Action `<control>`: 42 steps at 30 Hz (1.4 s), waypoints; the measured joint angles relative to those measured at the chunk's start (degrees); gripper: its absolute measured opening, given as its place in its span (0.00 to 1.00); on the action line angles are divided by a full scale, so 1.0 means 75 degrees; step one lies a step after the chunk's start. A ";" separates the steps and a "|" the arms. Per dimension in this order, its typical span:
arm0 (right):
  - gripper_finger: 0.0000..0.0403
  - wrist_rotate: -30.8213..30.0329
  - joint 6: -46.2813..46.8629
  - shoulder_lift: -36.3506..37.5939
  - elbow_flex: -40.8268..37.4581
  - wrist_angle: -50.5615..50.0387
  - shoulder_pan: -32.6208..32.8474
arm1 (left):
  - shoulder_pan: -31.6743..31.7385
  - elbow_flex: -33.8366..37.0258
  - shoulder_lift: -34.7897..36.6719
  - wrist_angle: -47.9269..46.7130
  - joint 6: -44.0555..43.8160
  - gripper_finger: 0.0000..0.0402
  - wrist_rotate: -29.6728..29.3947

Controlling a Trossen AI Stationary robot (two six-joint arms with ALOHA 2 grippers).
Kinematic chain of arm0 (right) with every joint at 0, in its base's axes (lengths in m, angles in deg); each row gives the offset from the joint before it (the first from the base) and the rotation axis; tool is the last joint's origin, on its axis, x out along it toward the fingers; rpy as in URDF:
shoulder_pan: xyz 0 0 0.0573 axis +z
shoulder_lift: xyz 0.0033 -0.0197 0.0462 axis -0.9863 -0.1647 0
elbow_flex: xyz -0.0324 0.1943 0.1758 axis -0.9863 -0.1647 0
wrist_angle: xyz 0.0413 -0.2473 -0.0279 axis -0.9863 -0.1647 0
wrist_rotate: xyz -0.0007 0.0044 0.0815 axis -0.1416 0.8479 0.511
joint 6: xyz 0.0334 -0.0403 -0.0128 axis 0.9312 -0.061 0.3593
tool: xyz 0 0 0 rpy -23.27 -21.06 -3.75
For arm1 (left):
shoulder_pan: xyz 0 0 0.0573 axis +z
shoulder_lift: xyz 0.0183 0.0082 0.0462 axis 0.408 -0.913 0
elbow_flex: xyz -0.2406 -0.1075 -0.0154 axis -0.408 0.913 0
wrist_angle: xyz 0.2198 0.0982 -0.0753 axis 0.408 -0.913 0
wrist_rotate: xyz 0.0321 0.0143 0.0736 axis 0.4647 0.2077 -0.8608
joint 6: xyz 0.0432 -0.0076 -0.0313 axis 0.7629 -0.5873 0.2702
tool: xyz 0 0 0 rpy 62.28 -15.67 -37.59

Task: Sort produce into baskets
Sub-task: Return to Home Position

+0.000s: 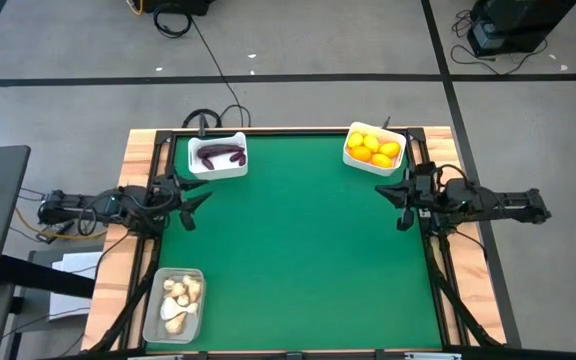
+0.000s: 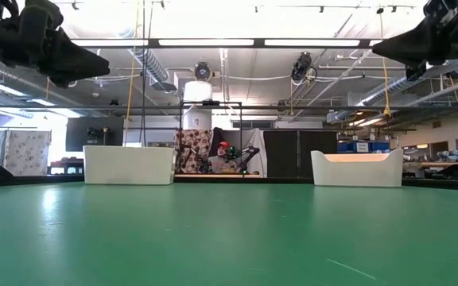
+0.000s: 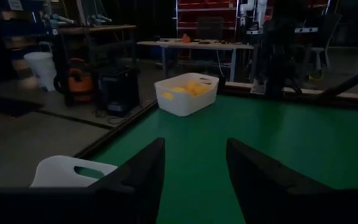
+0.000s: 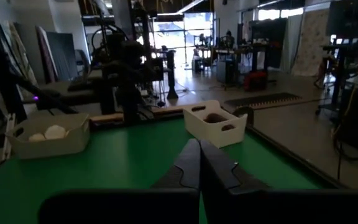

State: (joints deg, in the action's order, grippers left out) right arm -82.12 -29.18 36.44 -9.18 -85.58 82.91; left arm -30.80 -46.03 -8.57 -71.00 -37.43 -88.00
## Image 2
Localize overhead LED light bar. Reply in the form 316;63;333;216
69;37;385;49

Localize black partition panel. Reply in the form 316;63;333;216
263;129;300;182
299;129;338;182

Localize circle patterned cloth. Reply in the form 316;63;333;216
174;129;214;174

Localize white hanging cloth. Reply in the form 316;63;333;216
239;127;268;178

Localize black ceiling cable reel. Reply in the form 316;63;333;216
193;61;214;83
290;51;318;83

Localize black wall board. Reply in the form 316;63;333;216
65;115;125;153

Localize floral patterned curtain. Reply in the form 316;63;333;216
4;129;52;177

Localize black metal table frame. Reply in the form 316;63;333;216
0;174;458;192

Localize green table mat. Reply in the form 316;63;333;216
0;182;458;286

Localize wooden workbench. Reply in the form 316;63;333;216
402;160;458;170

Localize person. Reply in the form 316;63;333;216
207;141;240;175

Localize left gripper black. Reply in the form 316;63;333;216
0;0;111;88

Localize blue storage bins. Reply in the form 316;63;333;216
336;139;391;154

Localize white cylindrical tank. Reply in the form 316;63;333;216
183;80;214;131

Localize white plastic basket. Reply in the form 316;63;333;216
83;145;177;186
310;148;405;188

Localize silver ventilation duct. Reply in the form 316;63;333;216
127;47;170;84
362;49;458;106

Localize black hanging cable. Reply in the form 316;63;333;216
142;0;148;149

